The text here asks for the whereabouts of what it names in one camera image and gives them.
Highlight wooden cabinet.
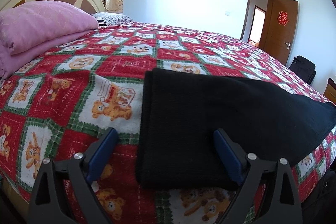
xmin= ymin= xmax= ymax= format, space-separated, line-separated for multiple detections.
xmin=323 ymin=78 xmax=336 ymax=104

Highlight red double happiness decal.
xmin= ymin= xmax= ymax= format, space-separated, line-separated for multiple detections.
xmin=277 ymin=11 xmax=289 ymax=26

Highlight pink folded blanket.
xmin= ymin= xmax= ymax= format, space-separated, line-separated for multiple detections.
xmin=1 ymin=0 xmax=98 ymax=79

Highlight silver door handle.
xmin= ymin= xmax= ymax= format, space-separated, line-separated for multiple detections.
xmin=284 ymin=42 xmax=291 ymax=50

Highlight black pants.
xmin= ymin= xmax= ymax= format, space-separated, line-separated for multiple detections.
xmin=135 ymin=68 xmax=335 ymax=190

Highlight brown wooden door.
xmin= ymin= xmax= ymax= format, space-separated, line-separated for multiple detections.
xmin=259 ymin=0 xmax=299 ymax=65

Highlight black folding chair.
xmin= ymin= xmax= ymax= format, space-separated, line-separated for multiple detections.
xmin=289 ymin=55 xmax=316 ymax=85

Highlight striped grey pillow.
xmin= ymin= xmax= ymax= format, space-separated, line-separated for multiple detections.
xmin=92 ymin=12 xmax=134 ymax=27

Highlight red checkered Christmas bedspread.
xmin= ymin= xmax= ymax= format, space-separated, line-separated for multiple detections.
xmin=1 ymin=23 xmax=326 ymax=223

